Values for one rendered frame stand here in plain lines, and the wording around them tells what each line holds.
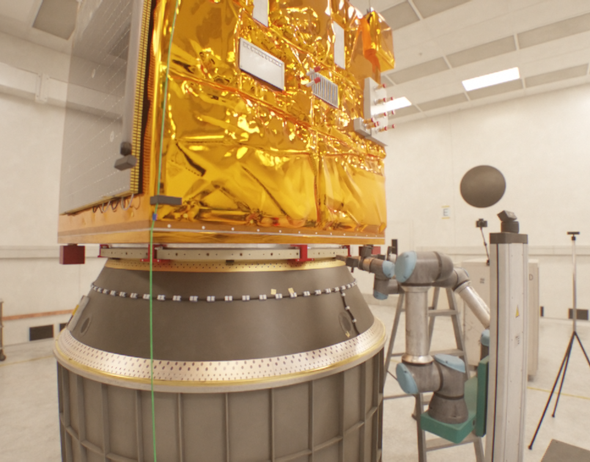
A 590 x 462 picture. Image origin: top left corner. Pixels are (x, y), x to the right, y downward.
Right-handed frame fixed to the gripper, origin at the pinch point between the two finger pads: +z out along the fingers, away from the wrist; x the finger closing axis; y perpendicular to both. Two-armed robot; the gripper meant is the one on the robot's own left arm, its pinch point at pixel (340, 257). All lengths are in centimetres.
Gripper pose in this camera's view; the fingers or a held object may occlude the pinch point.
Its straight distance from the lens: 175.0
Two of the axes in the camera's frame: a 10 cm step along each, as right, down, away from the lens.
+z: -7.2, -1.4, 6.8
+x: 6.9, 0.3, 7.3
